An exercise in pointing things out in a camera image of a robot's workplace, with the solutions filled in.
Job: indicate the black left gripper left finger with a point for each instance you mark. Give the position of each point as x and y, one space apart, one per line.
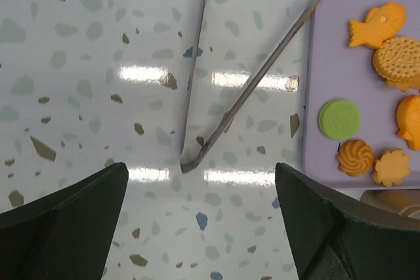
67 234

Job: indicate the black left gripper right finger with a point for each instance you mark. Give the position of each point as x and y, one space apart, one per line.
333 236

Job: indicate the orange swirl cookie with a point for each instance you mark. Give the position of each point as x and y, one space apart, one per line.
355 157

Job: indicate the orange maple leaf cookie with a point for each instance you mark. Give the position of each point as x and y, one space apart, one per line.
392 168

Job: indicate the green round cookie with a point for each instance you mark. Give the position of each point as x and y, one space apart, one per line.
339 119

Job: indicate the silver metal tongs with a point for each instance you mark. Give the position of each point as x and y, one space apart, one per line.
249 86

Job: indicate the yellow sandwich cookie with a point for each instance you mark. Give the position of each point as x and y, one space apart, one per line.
397 62

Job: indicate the orange fish cookie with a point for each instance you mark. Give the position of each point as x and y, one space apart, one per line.
380 23
407 119

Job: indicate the gold cookie tin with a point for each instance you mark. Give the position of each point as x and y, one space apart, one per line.
403 202

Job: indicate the lilac plastic tray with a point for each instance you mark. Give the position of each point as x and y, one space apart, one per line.
336 71

